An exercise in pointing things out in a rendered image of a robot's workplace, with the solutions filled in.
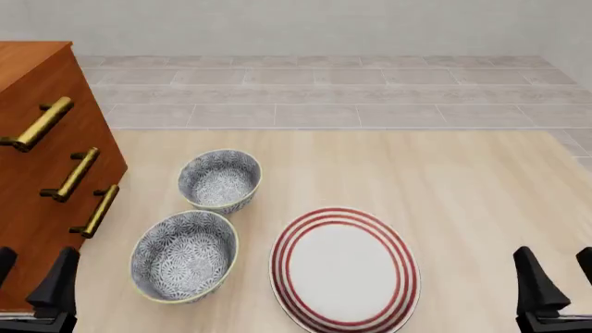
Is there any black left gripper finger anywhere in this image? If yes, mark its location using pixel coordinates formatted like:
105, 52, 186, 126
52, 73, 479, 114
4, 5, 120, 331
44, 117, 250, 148
0, 246, 19, 290
25, 246, 81, 315

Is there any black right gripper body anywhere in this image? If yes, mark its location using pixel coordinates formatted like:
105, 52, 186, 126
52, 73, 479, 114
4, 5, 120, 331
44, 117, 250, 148
515, 310, 592, 333

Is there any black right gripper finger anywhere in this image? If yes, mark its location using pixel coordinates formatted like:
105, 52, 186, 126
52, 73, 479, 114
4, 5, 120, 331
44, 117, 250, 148
512, 245, 572, 315
575, 246, 592, 276

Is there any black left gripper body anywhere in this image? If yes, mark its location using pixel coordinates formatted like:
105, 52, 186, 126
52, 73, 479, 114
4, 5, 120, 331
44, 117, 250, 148
0, 310, 79, 333

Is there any large patterned grey bowl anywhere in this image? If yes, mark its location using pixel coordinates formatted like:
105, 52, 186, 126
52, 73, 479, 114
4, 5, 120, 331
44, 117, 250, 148
129, 209, 241, 305

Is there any small patterned grey bowl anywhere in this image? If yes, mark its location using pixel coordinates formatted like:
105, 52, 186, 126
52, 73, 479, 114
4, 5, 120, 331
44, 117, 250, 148
177, 148, 263, 216

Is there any white plate with red rings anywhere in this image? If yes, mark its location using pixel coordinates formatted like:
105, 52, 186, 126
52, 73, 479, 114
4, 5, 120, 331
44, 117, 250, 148
268, 206, 422, 333

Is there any wooden cabinet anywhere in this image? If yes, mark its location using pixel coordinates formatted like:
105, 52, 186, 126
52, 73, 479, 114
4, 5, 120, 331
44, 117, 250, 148
0, 41, 129, 312

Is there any small brass drawer handle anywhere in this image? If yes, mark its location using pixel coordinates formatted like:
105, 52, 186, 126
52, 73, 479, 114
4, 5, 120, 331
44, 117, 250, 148
68, 183, 120, 240

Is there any medium brass drawer handle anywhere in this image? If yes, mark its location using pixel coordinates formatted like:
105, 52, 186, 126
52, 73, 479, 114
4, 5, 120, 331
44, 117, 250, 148
39, 146, 101, 204

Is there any large brass drawer handle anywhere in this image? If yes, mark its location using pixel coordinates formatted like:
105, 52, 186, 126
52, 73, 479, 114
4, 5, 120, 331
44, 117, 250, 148
0, 95, 75, 154

